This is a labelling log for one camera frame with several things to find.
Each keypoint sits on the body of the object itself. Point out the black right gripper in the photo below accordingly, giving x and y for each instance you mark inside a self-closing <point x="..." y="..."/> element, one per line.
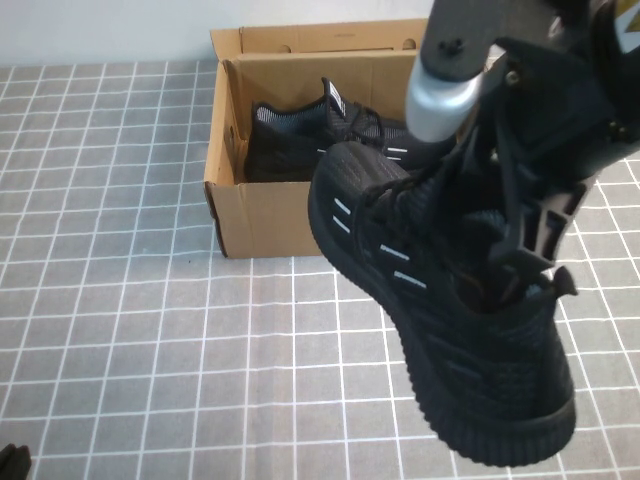
<point x="560" y="110"/>

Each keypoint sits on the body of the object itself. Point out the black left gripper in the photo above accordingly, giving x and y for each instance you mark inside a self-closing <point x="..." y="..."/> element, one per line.
<point x="14" y="462"/>

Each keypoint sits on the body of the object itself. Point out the black knit sneaker white stripes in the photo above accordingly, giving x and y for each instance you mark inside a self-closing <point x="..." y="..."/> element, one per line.
<point x="450" y="360"/>
<point x="280" y="145"/>

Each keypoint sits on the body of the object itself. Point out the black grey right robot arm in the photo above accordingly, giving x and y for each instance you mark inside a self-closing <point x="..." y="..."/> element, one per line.
<point x="610" y="20"/>

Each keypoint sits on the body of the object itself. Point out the brown cardboard shoe box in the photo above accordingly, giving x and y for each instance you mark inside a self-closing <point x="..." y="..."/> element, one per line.
<point x="260" y="220"/>

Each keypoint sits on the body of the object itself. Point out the grey checked tablecloth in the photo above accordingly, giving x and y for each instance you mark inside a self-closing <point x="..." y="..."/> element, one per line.
<point x="150" y="325"/>

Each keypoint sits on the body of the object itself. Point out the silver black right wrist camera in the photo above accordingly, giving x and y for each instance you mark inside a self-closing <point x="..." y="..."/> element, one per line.
<point x="435" y="100"/>

